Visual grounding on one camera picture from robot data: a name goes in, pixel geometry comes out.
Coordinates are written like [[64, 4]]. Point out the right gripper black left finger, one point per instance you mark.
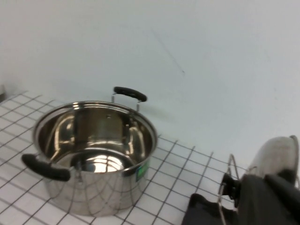
[[260, 206]]

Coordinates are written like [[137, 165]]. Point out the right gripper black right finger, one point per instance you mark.
[[286, 185]]

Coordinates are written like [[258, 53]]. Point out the steel pot lid black knob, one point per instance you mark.
[[276, 152]]

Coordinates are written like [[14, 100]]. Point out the white black grid tablecloth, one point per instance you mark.
[[175, 168]]

